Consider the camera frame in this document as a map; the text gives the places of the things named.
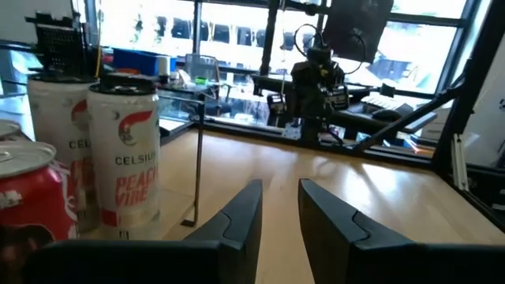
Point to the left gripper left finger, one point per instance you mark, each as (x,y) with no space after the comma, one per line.
(221,256)

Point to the white keyboard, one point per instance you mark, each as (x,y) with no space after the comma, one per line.
(384,103)

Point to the black aluminium rig frame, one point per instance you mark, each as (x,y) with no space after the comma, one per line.
(469,90)

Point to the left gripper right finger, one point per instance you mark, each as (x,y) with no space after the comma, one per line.
(347,252)

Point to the dark desk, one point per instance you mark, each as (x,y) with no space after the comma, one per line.
(414,120)

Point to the blue storage bin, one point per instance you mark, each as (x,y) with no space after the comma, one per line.
(134,61)

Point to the black perforated rack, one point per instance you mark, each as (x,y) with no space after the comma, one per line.
(59,47)

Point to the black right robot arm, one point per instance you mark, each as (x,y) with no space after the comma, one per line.
(315,90)

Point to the red Coca-Cola can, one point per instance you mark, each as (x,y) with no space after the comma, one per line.
(31,197)

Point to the black frame wooden shelf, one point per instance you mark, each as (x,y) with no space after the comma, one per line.
(198,158)

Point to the black computer mouse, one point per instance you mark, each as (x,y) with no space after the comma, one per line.
(386,115)

